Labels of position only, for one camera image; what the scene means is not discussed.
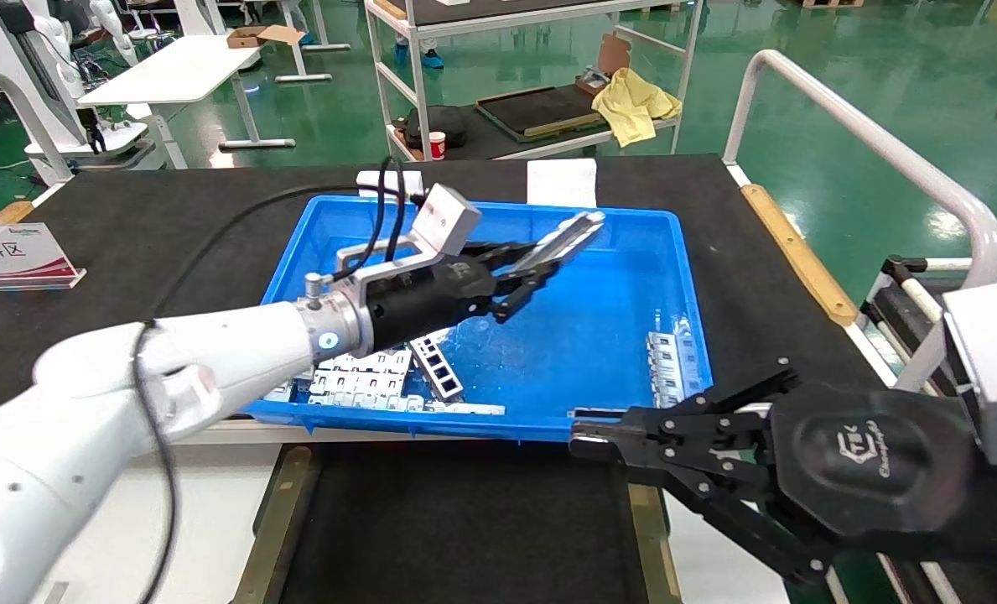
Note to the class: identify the black bag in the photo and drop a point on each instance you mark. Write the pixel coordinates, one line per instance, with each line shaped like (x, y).
(435, 124)

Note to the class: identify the blue plastic tray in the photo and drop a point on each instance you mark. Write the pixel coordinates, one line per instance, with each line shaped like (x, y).
(615, 277)

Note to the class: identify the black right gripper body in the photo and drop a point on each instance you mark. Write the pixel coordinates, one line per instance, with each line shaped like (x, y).
(867, 461)

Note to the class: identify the silver bracket part stack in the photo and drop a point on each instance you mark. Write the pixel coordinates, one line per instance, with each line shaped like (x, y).
(666, 369)

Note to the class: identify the flat open cardboard box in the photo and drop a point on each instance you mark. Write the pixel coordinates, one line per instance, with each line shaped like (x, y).
(259, 36)

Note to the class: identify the short wooden edge strip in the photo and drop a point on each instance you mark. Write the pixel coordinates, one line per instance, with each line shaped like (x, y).
(12, 213)

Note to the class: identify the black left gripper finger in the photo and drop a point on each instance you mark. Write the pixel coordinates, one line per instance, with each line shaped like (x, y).
(506, 252)
(523, 294)

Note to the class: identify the small white foam block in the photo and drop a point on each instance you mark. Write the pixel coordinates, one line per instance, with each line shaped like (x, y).
(414, 180)

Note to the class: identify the gray tubular guard rail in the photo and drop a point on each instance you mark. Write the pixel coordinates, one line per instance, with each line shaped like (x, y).
(35, 126)

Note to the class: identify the slotted silver metal part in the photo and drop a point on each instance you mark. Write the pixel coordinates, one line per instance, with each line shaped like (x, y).
(567, 236)

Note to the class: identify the red white sign placard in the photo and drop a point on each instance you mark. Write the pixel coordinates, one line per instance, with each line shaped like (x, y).
(12, 256)

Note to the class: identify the black conveyor belt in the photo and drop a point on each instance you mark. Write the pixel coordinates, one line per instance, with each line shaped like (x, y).
(464, 520)

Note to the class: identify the white metal shelf rack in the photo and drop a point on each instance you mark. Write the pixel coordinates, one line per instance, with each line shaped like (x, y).
(420, 92)

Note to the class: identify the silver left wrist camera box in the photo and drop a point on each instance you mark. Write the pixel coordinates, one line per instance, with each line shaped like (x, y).
(446, 218)

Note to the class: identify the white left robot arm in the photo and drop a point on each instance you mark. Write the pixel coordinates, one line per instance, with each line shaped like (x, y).
(87, 403)

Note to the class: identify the silver part with square holes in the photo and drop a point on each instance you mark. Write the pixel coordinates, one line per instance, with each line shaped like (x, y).
(439, 373)

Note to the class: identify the person with blue shoe covers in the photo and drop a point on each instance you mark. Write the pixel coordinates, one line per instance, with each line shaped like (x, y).
(431, 59)

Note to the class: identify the red paper cup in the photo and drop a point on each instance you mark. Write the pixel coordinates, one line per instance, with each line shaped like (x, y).
(437, 147)

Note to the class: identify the white desk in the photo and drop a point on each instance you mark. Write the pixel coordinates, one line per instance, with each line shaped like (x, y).
(179, 71)

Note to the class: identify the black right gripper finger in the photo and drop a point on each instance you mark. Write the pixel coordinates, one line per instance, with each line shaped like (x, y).
(691, 424)
(758, 528)

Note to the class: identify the large white foam block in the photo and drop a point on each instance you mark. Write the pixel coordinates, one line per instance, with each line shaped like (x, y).
(562, 183)

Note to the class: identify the white tubular guard rail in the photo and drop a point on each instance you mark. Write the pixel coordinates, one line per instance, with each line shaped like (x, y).
(884, 147)

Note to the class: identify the black flat board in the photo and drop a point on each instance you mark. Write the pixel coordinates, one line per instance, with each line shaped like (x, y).
(540, 111)

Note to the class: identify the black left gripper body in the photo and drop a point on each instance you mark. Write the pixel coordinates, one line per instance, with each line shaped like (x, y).
(427, 302)

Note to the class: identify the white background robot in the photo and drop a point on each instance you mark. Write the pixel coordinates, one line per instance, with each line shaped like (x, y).
(45, 50)

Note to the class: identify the yellow cloth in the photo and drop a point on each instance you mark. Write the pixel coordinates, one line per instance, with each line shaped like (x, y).
(632, 105)

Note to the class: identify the small open cardboard box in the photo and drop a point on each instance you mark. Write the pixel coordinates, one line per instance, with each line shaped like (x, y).
(607, 63)

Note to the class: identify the long wooden edge strip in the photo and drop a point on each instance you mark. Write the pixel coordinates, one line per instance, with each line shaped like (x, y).
(800, 256)

